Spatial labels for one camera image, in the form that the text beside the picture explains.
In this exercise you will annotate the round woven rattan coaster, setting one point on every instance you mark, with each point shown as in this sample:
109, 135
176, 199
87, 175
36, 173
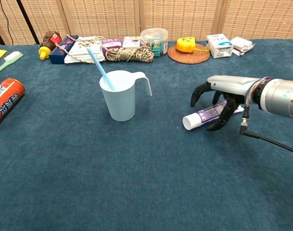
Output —
185, 57

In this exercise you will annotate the black tripod stand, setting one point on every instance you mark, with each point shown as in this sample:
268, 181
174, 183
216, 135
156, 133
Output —
27, 20

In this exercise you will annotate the orange soda can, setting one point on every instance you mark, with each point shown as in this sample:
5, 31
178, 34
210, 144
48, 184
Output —
6, 101

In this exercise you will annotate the light blue toothbrush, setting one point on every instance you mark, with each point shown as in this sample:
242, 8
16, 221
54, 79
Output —
100, 69

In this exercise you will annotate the purple white toothpaste tube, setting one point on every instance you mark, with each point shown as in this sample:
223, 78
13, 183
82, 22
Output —
199, 118

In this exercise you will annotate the yellow tape measure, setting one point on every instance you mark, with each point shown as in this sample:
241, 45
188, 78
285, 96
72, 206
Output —
185, 45

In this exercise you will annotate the mint green scrub brush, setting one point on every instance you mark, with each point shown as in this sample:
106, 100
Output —
11, 57

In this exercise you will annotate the small white purple carton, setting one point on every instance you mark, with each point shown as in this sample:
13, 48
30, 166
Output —
130, 42

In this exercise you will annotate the white tissue packet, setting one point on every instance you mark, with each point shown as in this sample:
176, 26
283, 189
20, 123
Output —
241, 44

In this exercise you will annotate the bamboo folding screen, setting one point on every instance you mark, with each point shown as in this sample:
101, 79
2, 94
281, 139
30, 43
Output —
185, 16

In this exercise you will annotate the navy blue flat box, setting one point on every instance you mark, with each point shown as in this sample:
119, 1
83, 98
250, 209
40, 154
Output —
58, 54

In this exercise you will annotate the brown syrup bottle yellow cap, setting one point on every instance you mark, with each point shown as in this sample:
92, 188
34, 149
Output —
49, 43

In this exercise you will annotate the clear jar of binder clips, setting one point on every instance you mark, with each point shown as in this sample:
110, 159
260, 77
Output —
153, 38

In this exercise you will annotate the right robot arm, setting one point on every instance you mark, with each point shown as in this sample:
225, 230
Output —
281, 98

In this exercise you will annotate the white printed snack bag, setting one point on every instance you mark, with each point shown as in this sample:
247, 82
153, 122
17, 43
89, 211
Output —
81, 54

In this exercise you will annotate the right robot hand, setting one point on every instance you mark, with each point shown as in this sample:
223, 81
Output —
233, 84

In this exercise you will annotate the small purple box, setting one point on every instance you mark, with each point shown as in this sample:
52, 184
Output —
111, 43

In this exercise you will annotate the teal binder clip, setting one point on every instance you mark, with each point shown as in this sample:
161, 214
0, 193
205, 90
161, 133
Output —
156, 51

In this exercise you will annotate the white blue milk carton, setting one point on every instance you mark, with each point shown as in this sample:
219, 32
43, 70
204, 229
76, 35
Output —
218, 47

